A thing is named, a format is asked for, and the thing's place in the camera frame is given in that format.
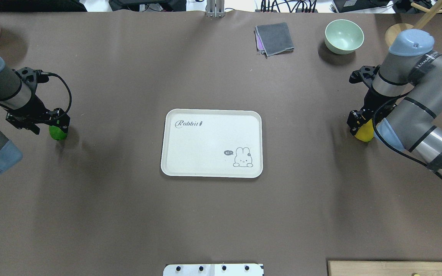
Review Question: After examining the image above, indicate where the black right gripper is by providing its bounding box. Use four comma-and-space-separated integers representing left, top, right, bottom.
347, 65, 391, 136

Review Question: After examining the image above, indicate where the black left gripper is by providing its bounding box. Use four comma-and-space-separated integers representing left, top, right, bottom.
6, 67, 71, 135

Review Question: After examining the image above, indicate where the green lemon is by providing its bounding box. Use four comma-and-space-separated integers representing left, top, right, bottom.
49, 126, 68, 140

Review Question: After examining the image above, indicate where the yellow lemon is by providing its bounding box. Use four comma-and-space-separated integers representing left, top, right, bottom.
354, 120, 375, 143

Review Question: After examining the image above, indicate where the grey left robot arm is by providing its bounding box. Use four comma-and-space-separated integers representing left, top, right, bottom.
0, 57, 73, 175

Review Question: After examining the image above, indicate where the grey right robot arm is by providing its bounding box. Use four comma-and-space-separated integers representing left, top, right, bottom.
347, 29, 442, 180

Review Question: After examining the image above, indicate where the cream rabbit tray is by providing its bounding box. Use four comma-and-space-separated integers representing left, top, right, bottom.
161, 108, 263, 178

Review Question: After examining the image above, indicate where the wooden stand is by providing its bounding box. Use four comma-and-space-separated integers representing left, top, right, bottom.
384, 0, 442, 47

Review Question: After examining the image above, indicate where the mint green bowl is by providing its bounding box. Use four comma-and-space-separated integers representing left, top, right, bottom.
324, 19, 364, 55

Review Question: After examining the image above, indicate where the grey folded cloth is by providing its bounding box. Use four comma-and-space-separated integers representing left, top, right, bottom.
254, 22, 294, 57

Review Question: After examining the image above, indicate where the wooden cutting board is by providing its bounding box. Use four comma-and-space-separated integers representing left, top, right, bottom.
328, 260, 442, 276

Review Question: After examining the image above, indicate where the aluminium frame post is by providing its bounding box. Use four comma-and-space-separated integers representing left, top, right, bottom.
206, 0, 226, 18

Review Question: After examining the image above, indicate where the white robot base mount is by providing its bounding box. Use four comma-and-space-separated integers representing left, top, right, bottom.
163, 263, 264, 276

